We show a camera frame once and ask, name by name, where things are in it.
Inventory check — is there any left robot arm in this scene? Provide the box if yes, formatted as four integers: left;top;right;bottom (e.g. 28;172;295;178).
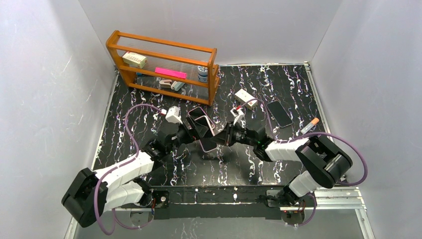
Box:
61;109;214;228

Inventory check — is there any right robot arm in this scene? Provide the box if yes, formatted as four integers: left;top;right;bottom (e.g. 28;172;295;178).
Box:
209;123;353;205

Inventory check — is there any black phone clear case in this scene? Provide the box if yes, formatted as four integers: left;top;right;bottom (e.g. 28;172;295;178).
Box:
267;101;293;128

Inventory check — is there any white box red label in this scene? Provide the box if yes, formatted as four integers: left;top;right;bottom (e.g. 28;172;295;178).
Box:
234;89;258;110

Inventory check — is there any pale green eraser block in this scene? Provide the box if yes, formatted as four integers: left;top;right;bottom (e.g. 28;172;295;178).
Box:
171;81;185;92

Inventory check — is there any white stapler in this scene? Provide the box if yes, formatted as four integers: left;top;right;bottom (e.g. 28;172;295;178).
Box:
159;79;173;89

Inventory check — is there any orange wooden shelf rack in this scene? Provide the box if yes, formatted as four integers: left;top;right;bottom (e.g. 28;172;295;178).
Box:
105;30;219;106

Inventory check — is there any blue white small jar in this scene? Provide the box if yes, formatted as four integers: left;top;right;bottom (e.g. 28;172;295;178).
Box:
197;66;208;83

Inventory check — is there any orange capped white marker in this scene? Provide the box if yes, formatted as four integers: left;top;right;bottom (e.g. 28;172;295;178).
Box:
300;118;319;134

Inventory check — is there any pink flat card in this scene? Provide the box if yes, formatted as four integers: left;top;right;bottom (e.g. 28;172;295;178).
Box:
155;67;187;79

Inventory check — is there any white cardboard box on shelf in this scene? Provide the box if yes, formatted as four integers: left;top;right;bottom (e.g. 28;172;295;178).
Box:
122;52;147;69

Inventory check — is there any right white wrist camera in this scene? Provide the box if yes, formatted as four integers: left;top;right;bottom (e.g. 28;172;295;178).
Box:
230;107;244;125

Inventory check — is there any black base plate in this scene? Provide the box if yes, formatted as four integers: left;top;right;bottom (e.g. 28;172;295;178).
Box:
151;186;291;220

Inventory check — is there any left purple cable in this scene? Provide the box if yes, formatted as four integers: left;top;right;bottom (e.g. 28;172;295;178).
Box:
93;104;166;236

